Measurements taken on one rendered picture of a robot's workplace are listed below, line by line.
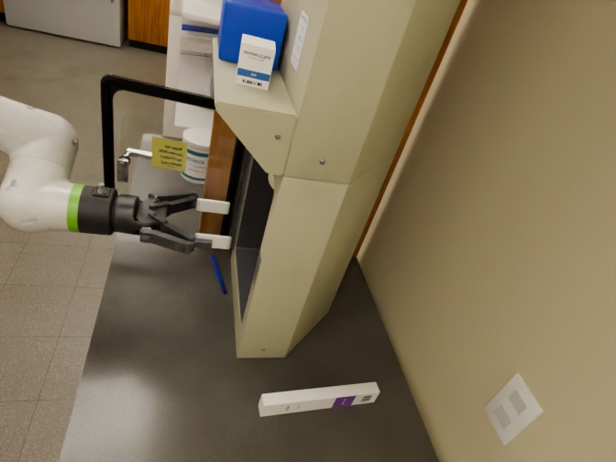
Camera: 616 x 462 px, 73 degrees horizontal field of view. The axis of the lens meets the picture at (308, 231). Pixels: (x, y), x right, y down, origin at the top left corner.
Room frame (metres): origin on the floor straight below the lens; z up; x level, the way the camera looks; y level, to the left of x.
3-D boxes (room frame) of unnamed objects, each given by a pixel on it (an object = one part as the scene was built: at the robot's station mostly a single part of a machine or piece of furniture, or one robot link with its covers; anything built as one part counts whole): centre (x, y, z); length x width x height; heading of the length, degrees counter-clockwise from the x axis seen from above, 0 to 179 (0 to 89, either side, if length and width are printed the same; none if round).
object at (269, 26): (0.75, 0.20, 1.56); 0.10 x 0.10 x 0.09; 22
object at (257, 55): (0.64, 0.16, 1.54); 0.05 x 0.05 x 0.06; 16
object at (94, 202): (0.60, 0.39, 1.19); 0.09 x 0.06 x 0.12; 21
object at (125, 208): (0.63, 0.32, 1.19); 0.09 x 0.08 x 0.07; 111
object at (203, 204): (0.73, 0.22, 1.19); 0.07 x 0.01 x 0.03; 111
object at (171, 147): (0.81, 0.34, 1.19); 0.30 x 0.01 x 0.40; 105
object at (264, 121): (0.69, 0.18, 1.46); 0.32 x 0.11 x 0.10; 22
